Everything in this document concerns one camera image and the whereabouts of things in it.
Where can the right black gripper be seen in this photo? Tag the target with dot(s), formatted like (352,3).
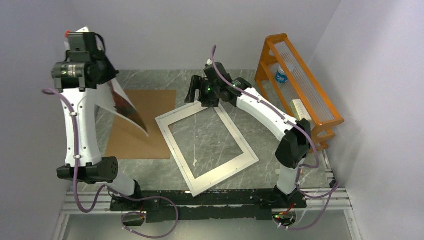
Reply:
(198,82)

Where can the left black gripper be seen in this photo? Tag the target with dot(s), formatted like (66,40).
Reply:
(111,73)

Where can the white photo sheet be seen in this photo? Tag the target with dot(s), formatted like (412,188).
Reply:
(110,96)

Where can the clear glass pane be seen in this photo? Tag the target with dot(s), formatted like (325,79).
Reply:
(204,141)

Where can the silver picture frame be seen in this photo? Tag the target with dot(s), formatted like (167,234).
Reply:
(198,185)

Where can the brown backing board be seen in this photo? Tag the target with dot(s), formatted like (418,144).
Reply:
(129,142)

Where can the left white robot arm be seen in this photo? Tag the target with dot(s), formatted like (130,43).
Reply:
(84,161)

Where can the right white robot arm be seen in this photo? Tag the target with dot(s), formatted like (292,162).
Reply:
(292,134)

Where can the blue white can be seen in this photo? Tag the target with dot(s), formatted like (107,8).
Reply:
(280,75)

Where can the orange wooden shelf rack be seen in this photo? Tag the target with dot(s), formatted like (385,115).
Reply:
(277,51)

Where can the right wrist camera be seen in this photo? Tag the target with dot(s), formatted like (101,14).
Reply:
(213,76)

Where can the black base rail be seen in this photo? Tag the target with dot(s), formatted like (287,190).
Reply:
(168,205)

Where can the aluminium extrusion rail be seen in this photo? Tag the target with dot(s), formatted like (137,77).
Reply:
(316,200)

